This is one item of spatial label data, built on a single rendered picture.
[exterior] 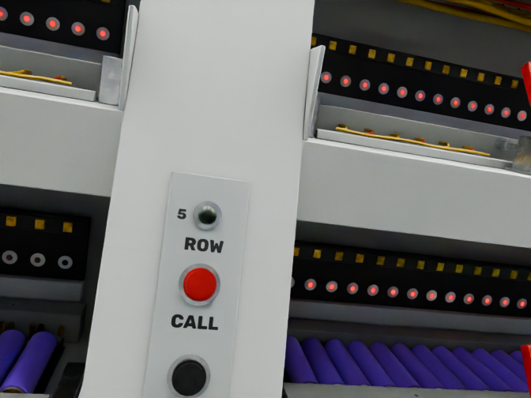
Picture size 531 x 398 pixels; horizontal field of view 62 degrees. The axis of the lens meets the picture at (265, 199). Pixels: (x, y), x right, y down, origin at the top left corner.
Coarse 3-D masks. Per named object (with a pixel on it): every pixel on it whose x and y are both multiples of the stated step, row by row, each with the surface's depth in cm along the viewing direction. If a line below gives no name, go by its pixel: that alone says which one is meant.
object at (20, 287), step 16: (0, 288) 35; (16, 288) 35; (32, 288) 35; (48, 288) 36; (64, 288) 36; (80, 288) 36; (64, 352) 33; (80, 352) 34; (64, 368) 31; (80, 368) 27; (48, 384) 30; (64, 384) 26; (80, 384) 26
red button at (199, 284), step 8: (192, 272) 21; (200, 272) 21; (208, 272) 22; (184, 280) 21; (192, 280) 21; (200, 280) 21; (208, 280) 21; (216, 280) 22; (184, 288) 21; (192, 288) 21; (200, 288) 21; (208, 288) 21; (192, 296) 21; (200, 296) 21; (208, 296) 21
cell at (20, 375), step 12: (36, 336) 31; (48, 336) 32; (24, 348) 30; (36, 348) 30; (48, 348) 31; (24, 360) 28; (36, 360) 29; (48, 360) 30; (12, 372) 27; (24, 372) 27; (36, 372) 28; (12, 384) 26; (24, 384) 26; (36, 384) 28
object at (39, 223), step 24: (0, 216) 34; (24, 216) 34; (48, 216) 35; (72, 216) 35; (0, 240) 35; (24, 240) 35; (48, 240) 35; (72, 240) 36; (0, 264) 35; (24, 264) 35; (48, 264) 36
